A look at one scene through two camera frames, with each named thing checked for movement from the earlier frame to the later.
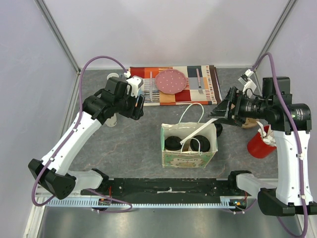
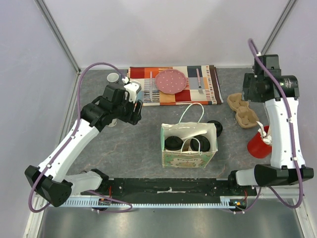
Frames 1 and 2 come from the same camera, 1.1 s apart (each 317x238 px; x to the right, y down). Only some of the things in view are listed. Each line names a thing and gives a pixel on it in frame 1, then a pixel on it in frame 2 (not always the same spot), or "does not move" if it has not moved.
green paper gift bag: (188, 145) does not move
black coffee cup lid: (205, 144) does not move
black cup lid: (173, 143) does not move
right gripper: (236, 106) → (249, 87)
